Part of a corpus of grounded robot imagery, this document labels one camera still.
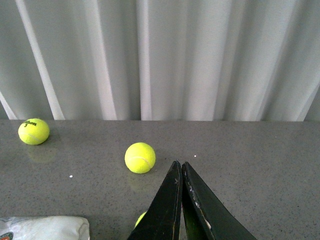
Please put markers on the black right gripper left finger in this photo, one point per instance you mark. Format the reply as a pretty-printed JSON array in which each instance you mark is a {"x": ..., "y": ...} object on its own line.
[{"x": 163, "y": 217}]

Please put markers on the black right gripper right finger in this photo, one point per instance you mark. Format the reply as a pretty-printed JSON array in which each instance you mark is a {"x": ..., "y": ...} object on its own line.
[{"x": 205, "y": 216}]

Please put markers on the clear Wilson tennis can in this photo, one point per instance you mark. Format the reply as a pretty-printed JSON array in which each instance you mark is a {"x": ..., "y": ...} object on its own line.
[{"x": 44, "y": 228}]

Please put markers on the plain yellow tennis ball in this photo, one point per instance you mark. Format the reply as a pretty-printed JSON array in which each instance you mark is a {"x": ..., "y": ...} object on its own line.
[{"x": 140, "y": 158}]

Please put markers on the Wilson tennis ball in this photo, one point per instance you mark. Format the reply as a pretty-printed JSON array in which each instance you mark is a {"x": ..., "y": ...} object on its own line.
[{"x": 34, "y": 131}]

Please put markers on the white pleated curtain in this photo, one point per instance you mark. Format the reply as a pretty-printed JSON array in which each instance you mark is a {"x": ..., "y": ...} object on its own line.
[{"x": 156, "y": 60}]

